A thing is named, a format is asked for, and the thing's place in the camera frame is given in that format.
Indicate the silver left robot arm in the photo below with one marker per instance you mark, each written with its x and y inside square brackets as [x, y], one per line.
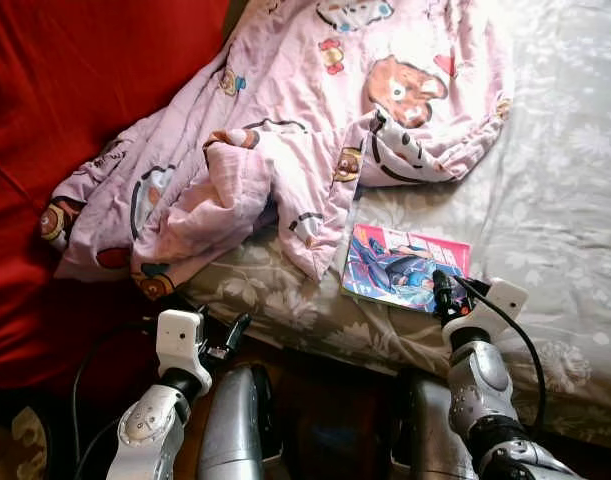
[150, 430]

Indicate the large red cushion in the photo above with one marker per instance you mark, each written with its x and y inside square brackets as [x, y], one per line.
[75, 100]

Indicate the beige floral bed sheet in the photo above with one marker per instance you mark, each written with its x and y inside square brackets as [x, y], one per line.
[555, 200]

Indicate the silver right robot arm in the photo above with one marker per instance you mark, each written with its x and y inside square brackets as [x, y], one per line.
[485, 390]

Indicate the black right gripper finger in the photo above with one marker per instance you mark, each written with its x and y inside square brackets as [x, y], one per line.
[442, 285]

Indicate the colourful manga book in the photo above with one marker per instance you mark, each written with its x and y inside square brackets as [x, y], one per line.
[395, 265]

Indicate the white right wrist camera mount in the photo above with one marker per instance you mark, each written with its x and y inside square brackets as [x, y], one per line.
[495, 305]

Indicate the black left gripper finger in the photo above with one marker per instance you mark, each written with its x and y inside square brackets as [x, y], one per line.
[241, 332]

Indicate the beige patterned fabric item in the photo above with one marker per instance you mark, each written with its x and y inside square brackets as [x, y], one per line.
[20, 450]

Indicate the pink cartoon print blanket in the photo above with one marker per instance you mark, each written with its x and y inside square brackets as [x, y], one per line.
[285, 110]

